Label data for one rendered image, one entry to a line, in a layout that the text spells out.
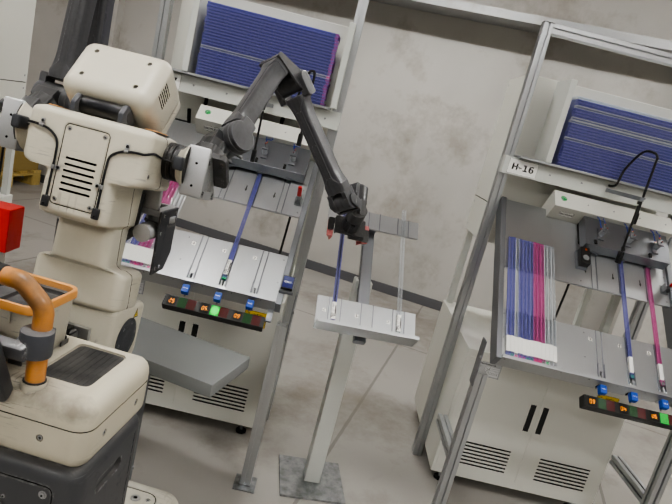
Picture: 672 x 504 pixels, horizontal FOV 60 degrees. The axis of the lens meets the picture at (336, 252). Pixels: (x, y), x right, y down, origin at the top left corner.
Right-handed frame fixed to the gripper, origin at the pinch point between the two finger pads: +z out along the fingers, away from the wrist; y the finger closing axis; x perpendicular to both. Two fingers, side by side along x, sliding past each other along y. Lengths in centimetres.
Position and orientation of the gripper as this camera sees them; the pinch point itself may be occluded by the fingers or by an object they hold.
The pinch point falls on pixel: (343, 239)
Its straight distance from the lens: 200.1
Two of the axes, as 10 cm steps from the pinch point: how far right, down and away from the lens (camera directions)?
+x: -1.0, 8.6, -4.9
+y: -9.6, -2.1, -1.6
